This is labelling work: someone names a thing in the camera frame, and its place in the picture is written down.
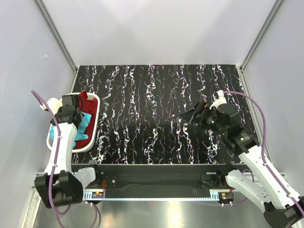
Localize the cyan t shirt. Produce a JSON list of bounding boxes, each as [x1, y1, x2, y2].
[[73, 112, 92, 149]]

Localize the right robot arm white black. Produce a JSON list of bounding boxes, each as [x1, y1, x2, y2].
[[180, 101, 304, 228]]

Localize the red t shirt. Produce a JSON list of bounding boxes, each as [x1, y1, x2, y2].
[[73, 91, 98, 150]]

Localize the white laundry basket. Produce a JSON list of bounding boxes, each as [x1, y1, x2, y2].
[[46, 92, 100, 153]]

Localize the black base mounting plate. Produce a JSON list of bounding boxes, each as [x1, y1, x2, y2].
[[71, 163, 238, 200]]

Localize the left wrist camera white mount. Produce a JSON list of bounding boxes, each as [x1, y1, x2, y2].
[[40, 98, 63, 114]]

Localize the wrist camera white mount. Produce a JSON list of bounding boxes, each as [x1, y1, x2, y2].
[[210, 90, 227, 109], [40, 98, 63, 114]]

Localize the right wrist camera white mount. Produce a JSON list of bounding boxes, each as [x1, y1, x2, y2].
[[210, 90, 227, 109]]

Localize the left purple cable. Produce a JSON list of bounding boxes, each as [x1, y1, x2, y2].
[[31, 90, 102, 228]]

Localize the slotted cable duct rail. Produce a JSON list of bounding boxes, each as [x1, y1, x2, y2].
[[83, 190, 219, 201]]

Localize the left aluminium frame post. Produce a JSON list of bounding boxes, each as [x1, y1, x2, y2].
[[33, 0, 78, 73]]

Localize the aluminium frame post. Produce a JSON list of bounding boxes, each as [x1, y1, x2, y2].
[[33, 0, 78, 73], [239, 0, 285, 71]]

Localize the right aluminium frame post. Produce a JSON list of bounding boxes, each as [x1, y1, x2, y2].
[[239, 0, 285, 71]]

